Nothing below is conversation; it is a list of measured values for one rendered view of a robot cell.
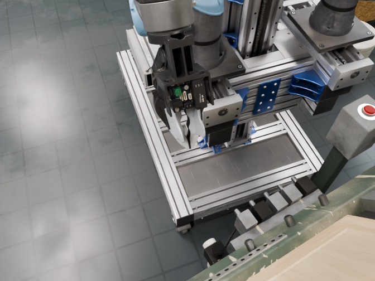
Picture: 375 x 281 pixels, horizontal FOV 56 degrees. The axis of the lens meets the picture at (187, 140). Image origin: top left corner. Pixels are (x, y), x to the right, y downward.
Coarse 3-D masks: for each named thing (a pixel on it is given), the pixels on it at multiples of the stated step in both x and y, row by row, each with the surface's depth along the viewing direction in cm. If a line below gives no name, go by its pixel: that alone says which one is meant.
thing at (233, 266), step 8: (272, 240) 96; (280, 240) 95; (256, 248) 96; (264, 248) 94; (248, 256) 93; (232, 264) 93; (240, 264) 91; (224, 272) 91; (208, 280) 90; (216, 280) 89
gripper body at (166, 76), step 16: (192, 32) 50; (176, 48) 48; (176, 64) 51; (192, 64) 51; (160, 80) 52; (176, 80) 50; (192, 80) 51; (208, 80) 52; (160, 96) 56; (176, 96) 53; (192, 96) 54; (208, 96) 54; (176, 112) 54
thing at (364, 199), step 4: (372, 192) 102; (364, 196) 101; (368, 196) 100; (372, 196) 99; (364, 200) 100; (368, 200) 99; (372, 200) 97; (364, 204) 101; (368, 204) 100; (372, 204) 98; (364, 208) 102; (368, 208) 100; (372, 208) 99
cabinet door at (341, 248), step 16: (336, 224) 97; (352, 224) 93; (368, 224) 90; (320, 240) 93; (336, 240) 90; (352, 240) 87; (368, 240) 83; (288, 256) 92; (304, 256) 89; (320, 256) 86; (336, 256) 83; (352, 256) 80; (368, 256) 77; (272, 272) 88; (288, 272) 85; (304, 272) 82; (320, 272) 80; (336, 272) 77; (352, 272) 75; (368, 272) 72
